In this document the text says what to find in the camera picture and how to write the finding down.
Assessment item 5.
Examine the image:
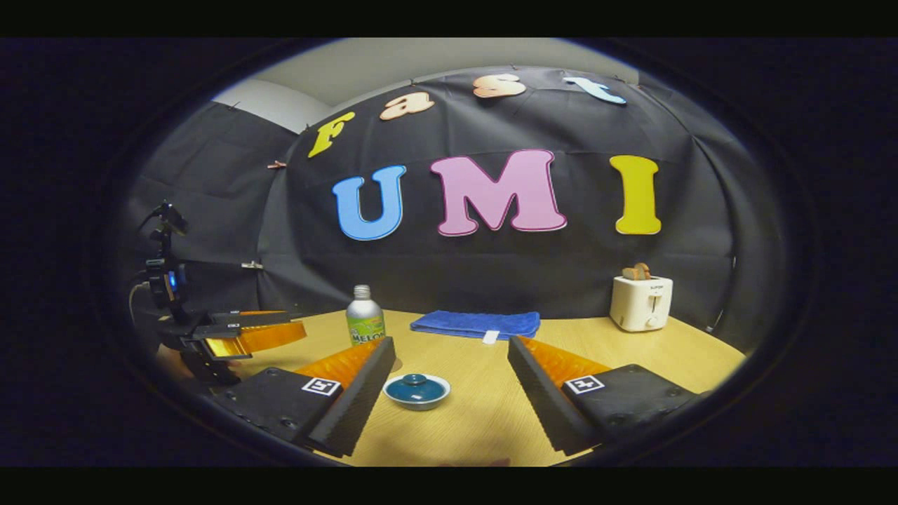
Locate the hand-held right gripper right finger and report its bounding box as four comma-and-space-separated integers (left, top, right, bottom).
507, 335, 703, 457

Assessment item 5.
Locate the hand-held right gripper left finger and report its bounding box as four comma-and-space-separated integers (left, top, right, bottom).
209, 336, 398, 459

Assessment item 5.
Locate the teal white teacup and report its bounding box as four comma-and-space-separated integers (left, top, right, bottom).
382, 377, 453, 412

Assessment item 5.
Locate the silver green water bottle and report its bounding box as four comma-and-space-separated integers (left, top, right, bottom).
346, 284, 387, 346

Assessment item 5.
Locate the blue folded towel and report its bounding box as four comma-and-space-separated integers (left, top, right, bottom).
410, 309, 542, 345

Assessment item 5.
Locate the white toaster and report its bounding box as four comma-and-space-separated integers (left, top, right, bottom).
608, 275, 675, 333

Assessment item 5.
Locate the black backdrop cloth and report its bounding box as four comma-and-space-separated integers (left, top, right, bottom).
123, 67, 788, 355

